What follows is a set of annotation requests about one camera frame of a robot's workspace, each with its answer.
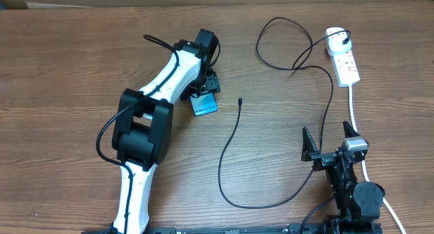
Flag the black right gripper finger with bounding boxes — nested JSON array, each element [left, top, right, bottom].
[[301, 127, 319, 161], [342, 121, 360, 138]]

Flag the Galaxy S24 smartphone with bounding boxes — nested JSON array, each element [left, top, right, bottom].
[[190, 94, 218, 117]]

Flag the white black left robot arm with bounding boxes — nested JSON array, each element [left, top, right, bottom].
[[96, 29, 221, 233]]

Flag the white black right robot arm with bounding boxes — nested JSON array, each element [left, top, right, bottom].
[[298, 121, 385, 233]]

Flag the white charger plug adapter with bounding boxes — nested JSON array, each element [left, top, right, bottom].
[[325, 27, 352, 56]]

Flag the white power strip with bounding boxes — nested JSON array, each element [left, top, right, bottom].
[[331, 51, 360, 87]]

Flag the white power strip cord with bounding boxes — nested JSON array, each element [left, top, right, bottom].
[[347, 84, 407, 234]]

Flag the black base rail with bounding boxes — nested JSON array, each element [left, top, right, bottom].
[[81, 223, 383, 234]]

